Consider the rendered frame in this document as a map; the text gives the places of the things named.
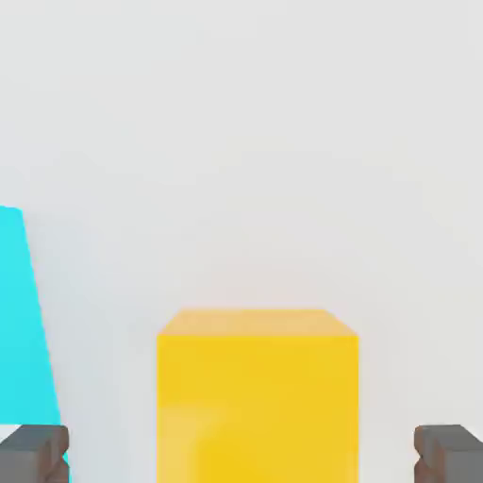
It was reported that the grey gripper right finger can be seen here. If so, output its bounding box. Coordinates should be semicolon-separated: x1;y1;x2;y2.
413;424;483;483

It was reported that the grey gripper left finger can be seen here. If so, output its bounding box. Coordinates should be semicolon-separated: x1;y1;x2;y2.
0;423;71;483

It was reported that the small yellow cube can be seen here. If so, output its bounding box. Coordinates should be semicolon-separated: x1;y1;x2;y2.
156;308;360;483

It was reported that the large cyan box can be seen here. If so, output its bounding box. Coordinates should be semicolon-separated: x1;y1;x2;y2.
0;205;74;483

